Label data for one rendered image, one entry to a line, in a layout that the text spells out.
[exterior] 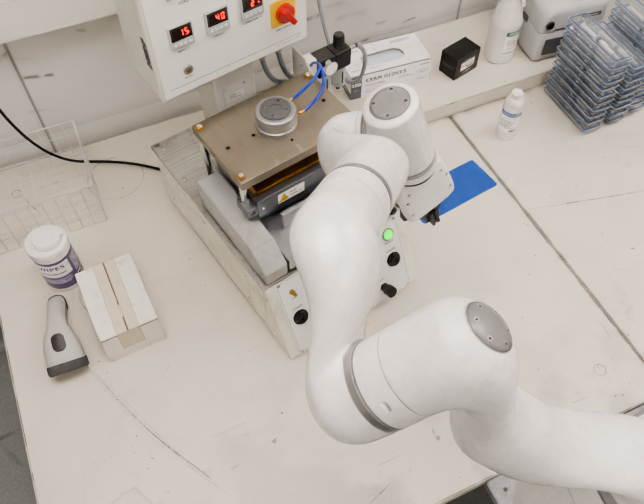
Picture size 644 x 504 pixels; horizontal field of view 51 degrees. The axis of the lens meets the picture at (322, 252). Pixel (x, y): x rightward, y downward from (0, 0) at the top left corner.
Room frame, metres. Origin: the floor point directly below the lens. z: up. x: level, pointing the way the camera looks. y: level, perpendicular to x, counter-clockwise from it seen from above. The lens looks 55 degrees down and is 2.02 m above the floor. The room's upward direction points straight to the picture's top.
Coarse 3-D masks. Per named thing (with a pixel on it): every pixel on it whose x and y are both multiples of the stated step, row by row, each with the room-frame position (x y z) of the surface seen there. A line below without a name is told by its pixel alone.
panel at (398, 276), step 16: (384, 224) 0.83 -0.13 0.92; (384, 240) 0.81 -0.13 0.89; (400, 240) 0.82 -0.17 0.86; (384, 256) 0.79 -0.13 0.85; (400, 256) 0.81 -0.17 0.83; (384, 272) 0.77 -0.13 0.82; (400, 272) 0.79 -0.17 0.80; (288, 288) 0.68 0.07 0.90; (400, 288) 0.77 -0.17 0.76; (288, 304) 0.66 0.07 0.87; (304, 304) 0.67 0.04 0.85; (288, 320) 0.64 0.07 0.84; (304, 336) 0.64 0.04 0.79
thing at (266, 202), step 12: (312, 168) 0.86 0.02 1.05; (288, 180) 0.83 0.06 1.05; (300, 180) 0.83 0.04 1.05; (312, 180) 0.85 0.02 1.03; (264, 192) 0.80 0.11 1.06; (276, 192) 0.80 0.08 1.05; (288, 192) 0.81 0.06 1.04; (300, 192) 0.83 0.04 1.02; (240, 204) 0.78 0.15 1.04; (252, 204) 0.78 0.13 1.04; (264, 204) 0.78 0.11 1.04; (276, 204) 0.80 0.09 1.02; (252, 216) 0.77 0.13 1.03
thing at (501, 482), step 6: (636, 408) 0.50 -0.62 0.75; (642, 408) 0.50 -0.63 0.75; (630, 414) 0.48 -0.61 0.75; (492, 480) 0.36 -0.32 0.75; (498, 480) 0.36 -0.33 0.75; (504, 480) 0.36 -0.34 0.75; (510, 480) 0.36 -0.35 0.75; (486, 486) 0.35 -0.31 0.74; (492, 486) 0.34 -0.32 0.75; (498, 486) 0.34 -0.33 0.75; (504, 486) 0.34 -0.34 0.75; (510, 486) 0.34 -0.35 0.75; (492, 492) 0.33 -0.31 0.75; (498, 492) 0.33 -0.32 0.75; (504, 492) 0.33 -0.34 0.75; (510, 492) 0.33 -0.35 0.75; (492, 498) 0.33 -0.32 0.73; (498, 498) 0.32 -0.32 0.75; (504, 498) 0.32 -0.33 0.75; (510, 498) 0.32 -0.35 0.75
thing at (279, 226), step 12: (216, 168) 0.93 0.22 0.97; (300, 204) 0.81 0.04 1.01; (276, 216) 0.81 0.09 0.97; (288, 216) 0.79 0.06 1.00; (276, 228) 0.78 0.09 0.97; (288, 228) 0.78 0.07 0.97; (276, 240) 0.75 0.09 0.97; (288, 240) 0.75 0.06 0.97; (288, 252) 0.72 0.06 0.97; (288, 264) 0.70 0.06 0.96
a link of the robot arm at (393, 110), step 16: (368, 96) 0.75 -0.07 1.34; (384, 96) 0.73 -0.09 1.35; (400, 96) 0.73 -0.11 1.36; (416, 96) 0.72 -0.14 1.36; (368, 112) 0.71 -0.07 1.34; (384, 112) 0.70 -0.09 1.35; (400, 112) 0.70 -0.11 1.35; (416, 112) 0.70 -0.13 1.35; (368, 128) 0.71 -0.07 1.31; (384, 128) 0.68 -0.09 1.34; (400, 128) 0.68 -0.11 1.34; (416, 128) 0.70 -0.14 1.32; (400, 144) 0.68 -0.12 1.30; (416, 144) 0.69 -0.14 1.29; (432, 144) 0.73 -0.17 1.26; (416, 160) 0.69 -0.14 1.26; (432, 160) 0.71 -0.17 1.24
